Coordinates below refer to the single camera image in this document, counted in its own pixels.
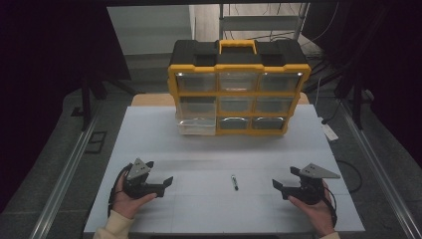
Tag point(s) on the grey metal rack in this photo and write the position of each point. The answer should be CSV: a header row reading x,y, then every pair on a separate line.
x,y
260,22

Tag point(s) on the person's right hand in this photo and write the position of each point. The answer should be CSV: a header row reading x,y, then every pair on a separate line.
x,y
315,214

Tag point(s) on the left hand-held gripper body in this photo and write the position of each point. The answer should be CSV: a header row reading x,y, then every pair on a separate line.
x,y
138,171

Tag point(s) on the yellow black drawer organizer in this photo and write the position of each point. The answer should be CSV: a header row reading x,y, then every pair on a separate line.
x,y
239,54

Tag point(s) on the dark curtain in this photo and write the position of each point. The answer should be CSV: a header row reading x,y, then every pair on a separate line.
x,y
49,66
391,66

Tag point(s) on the aluminium rail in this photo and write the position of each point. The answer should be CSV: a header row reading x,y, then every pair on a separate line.
x,y
66,172
381,172

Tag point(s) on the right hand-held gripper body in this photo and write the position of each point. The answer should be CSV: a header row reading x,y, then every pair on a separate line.
x,y
313,186

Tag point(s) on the person's left hand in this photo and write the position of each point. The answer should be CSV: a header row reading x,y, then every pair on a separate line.
x,y
127,205

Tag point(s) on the black floor plate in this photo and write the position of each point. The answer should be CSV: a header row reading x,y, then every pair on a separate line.
x,y
96,142

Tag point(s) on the clear plastic drawer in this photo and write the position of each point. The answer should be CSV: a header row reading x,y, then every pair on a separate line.
x,y
197,126

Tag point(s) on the small green screw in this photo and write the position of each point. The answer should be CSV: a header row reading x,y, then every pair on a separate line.
x,y
234,183

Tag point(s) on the wooden board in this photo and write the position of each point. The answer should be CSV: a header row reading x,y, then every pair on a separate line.
x,y
152,99

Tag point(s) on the white power strip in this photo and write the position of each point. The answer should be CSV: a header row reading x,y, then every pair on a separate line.
x,y
329,132

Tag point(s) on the black stand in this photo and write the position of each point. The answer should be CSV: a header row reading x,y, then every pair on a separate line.
x,y
87,99
356,99

